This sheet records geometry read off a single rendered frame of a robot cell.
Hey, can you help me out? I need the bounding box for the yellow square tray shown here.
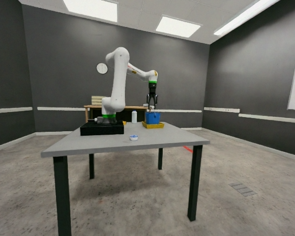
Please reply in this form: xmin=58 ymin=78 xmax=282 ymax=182
xmin=142 ymin=121 xmax=164 ymax=129

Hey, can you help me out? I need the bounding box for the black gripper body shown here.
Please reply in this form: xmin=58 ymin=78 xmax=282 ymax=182
xmin=149 ymin=88 xmax=156 ymax=98

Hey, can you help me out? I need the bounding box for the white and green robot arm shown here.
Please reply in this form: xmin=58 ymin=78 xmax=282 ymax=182
xmin=88 ymin=47 xmax=158 ymax=124

